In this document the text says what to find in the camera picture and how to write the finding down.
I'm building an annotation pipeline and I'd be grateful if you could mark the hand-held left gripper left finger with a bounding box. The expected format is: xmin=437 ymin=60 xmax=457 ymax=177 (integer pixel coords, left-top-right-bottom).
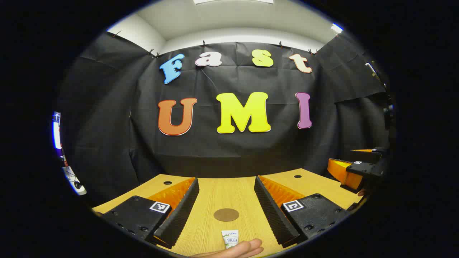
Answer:
xmin=101 ymin=177 xmax=200 ymax=249

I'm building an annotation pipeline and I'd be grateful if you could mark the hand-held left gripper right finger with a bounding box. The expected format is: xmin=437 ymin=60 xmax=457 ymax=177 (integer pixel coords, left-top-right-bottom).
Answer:
xmin=254 ymin=176 xmax=350 ymax=248

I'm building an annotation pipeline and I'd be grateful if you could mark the white toothpaste tube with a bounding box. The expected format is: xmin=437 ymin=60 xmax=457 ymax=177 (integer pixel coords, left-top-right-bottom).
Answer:
xmin=221 ymin=230 xmax=240 ymax=249

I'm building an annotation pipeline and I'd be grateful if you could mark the wooden desktop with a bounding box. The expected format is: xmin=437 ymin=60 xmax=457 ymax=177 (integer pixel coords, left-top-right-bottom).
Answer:
xmin=91 ymin=168 xmax=363 ymax=258

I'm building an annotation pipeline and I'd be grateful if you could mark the black backdrop cloth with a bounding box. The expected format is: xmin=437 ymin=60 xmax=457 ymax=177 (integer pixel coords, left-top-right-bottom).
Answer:
xmin=57 ymin=32 xmax=393 ymax=206

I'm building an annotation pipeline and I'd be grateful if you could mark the white device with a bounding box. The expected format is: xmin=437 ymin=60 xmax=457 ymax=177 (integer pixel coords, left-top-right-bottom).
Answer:
xmin=62 ymin=166 xmax=87 ymax=196

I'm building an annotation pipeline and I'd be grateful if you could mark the lit monitor screen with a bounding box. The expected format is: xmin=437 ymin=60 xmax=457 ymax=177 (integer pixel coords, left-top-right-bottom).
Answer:
xmin=52 ymin=111 xmax=62 ymax=150

